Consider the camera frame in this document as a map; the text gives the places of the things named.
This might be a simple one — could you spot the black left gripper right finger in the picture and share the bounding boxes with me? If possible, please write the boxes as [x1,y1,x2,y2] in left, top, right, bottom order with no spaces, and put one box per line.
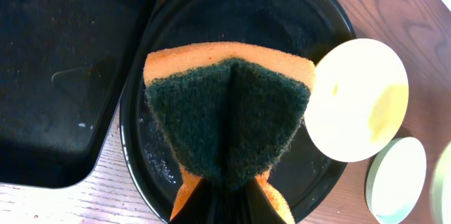
[232,179,285,224]

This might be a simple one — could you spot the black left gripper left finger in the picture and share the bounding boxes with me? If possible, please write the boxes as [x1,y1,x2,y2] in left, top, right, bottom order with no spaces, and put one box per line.
[169,180,219,224]

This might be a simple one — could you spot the yellow green scrub sponge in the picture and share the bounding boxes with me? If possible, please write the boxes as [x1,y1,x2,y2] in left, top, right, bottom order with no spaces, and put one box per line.
[143,42,315,223]

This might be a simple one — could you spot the mint green plate with stain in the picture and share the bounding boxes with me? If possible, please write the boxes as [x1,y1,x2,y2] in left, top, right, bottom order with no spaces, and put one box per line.
[365,137,426,224]

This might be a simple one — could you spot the black round tray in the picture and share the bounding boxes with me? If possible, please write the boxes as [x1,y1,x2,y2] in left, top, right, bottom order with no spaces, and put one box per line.
[120,0,356,223]

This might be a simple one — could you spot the black rectangular tray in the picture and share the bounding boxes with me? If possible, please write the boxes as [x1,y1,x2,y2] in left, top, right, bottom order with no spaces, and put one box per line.
[1,0,156,188]

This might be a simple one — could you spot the yellow plate with stain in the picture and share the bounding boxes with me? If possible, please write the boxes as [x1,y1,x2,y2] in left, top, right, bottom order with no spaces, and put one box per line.
[304,38,409,162]

